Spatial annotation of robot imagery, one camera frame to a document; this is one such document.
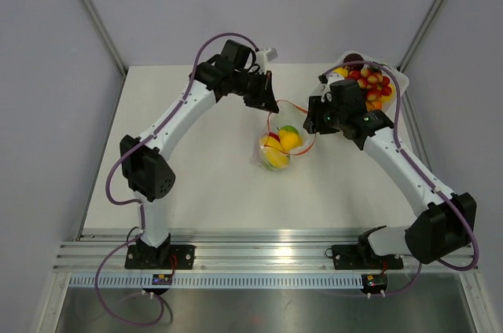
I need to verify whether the right aluminium frame post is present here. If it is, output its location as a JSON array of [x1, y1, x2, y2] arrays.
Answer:
[[396, 0, 471, 75]]

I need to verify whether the red apple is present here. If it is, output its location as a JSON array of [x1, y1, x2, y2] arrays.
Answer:
[[268, 132, 280, 142]]

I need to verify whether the yellow mango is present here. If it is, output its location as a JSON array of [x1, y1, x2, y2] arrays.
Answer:
[[259, 135, 290, 169]]

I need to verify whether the strawberry cluster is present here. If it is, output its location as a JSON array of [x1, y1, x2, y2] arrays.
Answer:
[[346, 68, 395, 104]]

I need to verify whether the clear zip bag orange zipper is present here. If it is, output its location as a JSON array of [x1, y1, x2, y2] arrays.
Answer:
[[255, 99, 317, 171]]

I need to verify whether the white plastic fruit basket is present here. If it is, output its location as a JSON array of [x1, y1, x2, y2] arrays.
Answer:
[[320, 51, 409, 112]]

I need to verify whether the left aluminium frame post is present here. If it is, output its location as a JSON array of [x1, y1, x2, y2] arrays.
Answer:
[[54, 0, 127, 79]]

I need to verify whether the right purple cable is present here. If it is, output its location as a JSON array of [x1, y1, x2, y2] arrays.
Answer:
[[318, 60, 481, 298]]

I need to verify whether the green leafy orange vegetable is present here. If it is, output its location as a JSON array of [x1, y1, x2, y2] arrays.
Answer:
[[365, 101, 383, 112]]

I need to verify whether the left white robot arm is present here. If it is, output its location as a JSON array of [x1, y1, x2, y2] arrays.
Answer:
[[119, 39, 279, 270]]

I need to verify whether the aluminium frame post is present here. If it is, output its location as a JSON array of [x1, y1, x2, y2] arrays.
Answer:
[[396, 0, 471, 75], [54, 0, 127, 79]]

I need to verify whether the dark red plum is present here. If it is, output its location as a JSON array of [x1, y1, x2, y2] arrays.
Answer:
[[343, 53, 363, 63]]

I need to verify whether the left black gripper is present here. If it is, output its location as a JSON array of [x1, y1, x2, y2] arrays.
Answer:
[[231, 69, 278, 113]]

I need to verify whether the small yellow pear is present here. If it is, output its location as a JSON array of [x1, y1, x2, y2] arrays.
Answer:
[[333, 67, 349, 78]]

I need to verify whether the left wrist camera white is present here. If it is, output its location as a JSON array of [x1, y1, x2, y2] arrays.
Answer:
[[256, 48, 278, 66]]

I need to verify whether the aluminium mounting rail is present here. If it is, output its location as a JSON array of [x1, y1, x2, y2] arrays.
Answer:
[[53, 229, 480, 273]]

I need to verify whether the purple cable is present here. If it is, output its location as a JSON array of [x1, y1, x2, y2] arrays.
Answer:
[[95, 32, 263, 327], [318, 60, 481, 298]]

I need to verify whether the yellow lemon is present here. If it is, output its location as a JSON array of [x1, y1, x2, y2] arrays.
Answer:
[[278, 130, 303, 152]]

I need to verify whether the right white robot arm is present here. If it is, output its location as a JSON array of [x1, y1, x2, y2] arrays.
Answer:
[[303, 79, 479, 271]]

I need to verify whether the green cabbage-like vegetable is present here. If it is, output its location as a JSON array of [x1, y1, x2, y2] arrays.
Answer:
[[263, 163, 281, 171]]

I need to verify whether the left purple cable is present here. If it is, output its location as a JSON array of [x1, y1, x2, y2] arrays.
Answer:
[[95, 32, 263, 327]]

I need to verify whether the white slotted cable duct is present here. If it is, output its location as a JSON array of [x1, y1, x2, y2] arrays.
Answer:
[[69, 273, 363, 290]]

